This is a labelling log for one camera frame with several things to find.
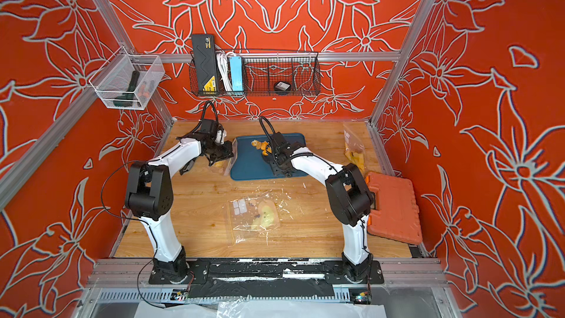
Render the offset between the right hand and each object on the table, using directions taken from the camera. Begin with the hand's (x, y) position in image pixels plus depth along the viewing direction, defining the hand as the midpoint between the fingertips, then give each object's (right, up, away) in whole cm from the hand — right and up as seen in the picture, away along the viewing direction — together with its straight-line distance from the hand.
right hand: (274, 166), depth 93 cm
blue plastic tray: (-13, +1, +8) cm, 15 cm away
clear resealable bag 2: (+38, +7, +8) cm, 39 cm away
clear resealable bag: (-23, -1, +6) cm, 24 cm away
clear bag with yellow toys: (-9, -21, -8) cm, 24 cm away
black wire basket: (-1, +42, +5) cm, 42 cm away
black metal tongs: (-3, +7, +15) cm, 17 cm away
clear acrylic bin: (-62, +36, -2) cm, 72 cm away
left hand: (-18, +6, +4) cm, 20 cm away
